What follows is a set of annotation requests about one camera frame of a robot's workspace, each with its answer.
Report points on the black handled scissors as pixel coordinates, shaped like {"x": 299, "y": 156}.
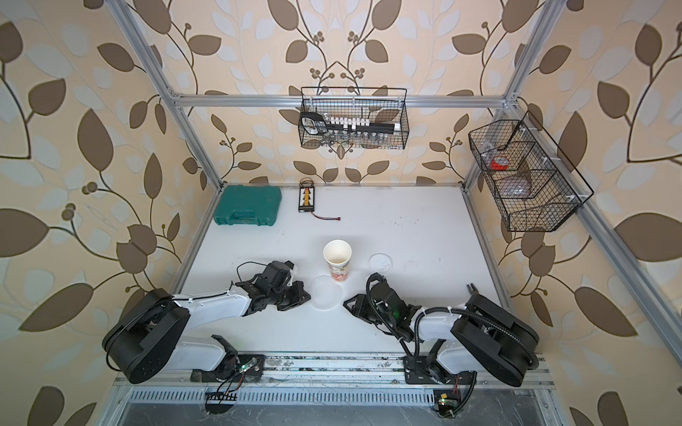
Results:
{"x": 313, "y": 124}

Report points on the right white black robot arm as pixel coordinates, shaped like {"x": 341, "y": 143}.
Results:
{"x": 442, "y": 343}

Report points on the white plastic cup lid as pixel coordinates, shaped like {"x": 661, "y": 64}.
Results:
{"x": 380, "y": 263}

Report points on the left arm base wiring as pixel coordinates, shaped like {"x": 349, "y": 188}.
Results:
{"x": 229, "y": 386}

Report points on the right arm base wiring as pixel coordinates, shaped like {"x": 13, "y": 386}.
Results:
{"x": 453, "y": 399}

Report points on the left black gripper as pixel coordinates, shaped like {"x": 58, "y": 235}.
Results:
{"x": 298, "y": 289}

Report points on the red item in basket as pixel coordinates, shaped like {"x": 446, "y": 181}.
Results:
{"x": 499, "y": 163}

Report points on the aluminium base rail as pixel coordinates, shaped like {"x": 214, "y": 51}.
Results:
{"x": 328, "y": 389}

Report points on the black wire basket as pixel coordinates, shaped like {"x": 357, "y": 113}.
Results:
{"x": 353, "y": 116}
{"x": 558, "y": 188}

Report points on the green plastic tool case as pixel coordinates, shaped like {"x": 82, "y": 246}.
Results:
{"x": 248, "y": 205}

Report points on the round translucent leak-proof paper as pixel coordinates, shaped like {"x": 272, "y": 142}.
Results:
{"x": 326, "y": 294}

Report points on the right black wire basket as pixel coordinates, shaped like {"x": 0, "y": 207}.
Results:
{"x": 558, "y": 188}

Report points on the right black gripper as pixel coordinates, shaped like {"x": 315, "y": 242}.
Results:
{"x": 359, "y": 307}

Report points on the printed paper milk tea cup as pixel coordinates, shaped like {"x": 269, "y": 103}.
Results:
{"x": 337, "y": 255}

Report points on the clear plastic bag in basket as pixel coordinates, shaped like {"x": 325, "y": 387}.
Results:
{"x": 514, "y": 187}

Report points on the back black wire basket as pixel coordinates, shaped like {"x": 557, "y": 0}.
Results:
{"x": 353, "y": 116}

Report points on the black yellow charging board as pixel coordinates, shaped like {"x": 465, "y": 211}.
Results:
{"x": 306, "y": 196}

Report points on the white black connector strip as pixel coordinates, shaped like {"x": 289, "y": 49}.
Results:
{"x": 365, "y": 126}

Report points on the aluminium frame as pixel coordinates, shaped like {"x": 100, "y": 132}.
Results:
{"x": 656, "y": 308}

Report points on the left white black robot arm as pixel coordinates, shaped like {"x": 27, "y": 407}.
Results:
{"x": 152, "y": 336}

